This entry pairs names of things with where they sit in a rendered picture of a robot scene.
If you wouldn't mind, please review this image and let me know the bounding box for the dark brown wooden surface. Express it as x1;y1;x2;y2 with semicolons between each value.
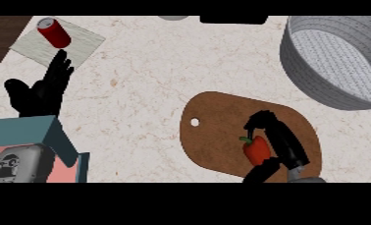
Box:
0;15;35;64

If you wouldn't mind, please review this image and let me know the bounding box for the red can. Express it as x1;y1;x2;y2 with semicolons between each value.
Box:
36;17;72;49

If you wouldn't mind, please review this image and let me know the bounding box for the pale grey placemat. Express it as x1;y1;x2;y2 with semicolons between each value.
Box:
8;17;107;71

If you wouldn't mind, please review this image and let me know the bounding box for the black appliance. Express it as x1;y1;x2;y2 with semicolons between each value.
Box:
198;15;269;26

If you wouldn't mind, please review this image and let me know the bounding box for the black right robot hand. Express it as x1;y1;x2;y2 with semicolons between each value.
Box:
240;109;312;184

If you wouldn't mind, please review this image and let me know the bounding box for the grey round object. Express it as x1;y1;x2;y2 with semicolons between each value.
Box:
156;15;191;22

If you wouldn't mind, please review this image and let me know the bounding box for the teal and pink box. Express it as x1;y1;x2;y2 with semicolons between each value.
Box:
0;114;91;184

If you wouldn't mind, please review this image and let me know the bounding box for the grey woven basket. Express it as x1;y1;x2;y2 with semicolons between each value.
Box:
278;15;371;112

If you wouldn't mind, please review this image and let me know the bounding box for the red bell pepper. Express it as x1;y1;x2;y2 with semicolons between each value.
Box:
237;135;273;167

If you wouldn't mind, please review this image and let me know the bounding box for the brown wooden cutting board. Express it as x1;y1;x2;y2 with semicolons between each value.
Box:
178;90;325;184

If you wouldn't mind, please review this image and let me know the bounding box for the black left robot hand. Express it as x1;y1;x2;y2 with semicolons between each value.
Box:
3;49;76;119

